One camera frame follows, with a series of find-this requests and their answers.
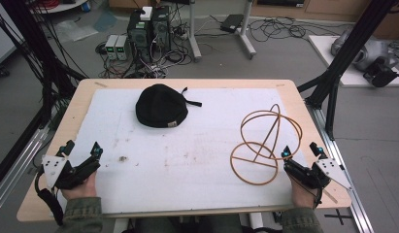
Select black frame strut with cables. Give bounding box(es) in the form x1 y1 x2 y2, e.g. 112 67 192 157
0 0 88 130

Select black floor cable tangle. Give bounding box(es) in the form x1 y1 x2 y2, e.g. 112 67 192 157
247 15 346 44

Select white metal table leg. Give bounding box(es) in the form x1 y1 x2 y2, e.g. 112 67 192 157
186 0 203 63
236 0 258 61

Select grey power supply unit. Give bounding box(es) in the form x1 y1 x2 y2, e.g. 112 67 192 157
104 34 119 61
115 34 129 62

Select white floor board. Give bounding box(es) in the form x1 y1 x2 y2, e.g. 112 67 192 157
308 34 399 88

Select person's left hand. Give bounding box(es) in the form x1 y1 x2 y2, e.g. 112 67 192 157
60 171 98 201

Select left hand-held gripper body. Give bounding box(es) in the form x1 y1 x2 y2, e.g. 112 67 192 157
41 156 101 190

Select aluminium rail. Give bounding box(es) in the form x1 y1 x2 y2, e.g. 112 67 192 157
304 98 376 233
0 124 52 216

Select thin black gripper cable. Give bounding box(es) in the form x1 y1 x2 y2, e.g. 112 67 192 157
313 185 325 210

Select thick black gripper cable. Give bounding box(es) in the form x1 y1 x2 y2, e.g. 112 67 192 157
34 168 65 227

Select white box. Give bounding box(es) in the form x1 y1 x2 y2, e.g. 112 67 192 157
139 6 153 22

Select clear plastic sheet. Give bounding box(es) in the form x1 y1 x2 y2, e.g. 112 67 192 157
53 18 100 44

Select wooden ring hat stand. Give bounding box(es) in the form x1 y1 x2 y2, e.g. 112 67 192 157
229 103 304 186

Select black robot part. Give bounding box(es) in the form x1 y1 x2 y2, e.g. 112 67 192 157
362 57 399 88

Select white panel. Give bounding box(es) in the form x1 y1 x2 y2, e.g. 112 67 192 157
0 0 19 71

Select black computer tower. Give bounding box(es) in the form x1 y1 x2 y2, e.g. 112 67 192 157
126 9 153 63
150 5 173 54

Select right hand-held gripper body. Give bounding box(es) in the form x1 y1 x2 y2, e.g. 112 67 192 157
283 157 353 191

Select cable tangle beside computers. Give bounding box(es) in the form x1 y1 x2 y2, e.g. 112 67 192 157
95 38 195 80

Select person's right hand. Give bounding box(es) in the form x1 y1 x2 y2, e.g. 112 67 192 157
286 173 318 209

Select black hat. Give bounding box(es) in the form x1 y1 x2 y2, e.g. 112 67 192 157
135 83 203 129

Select white foam mat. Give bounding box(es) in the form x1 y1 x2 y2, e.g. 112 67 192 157
58 87 309 215

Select grey robot shell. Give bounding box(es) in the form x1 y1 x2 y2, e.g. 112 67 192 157
330 30 399 73

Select flat black box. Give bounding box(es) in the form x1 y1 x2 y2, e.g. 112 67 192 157
219 14 246 34

